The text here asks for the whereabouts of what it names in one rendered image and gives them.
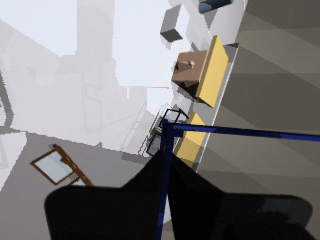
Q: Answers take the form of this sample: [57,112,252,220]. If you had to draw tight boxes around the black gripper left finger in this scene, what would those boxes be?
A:
[44,150,164,240]

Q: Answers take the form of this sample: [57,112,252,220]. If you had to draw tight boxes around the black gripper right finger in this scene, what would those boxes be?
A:
[167,153,313,240]

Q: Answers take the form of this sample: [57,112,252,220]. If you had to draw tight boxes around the dark blue-grey cylinder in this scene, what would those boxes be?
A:
[198,0,234,14]

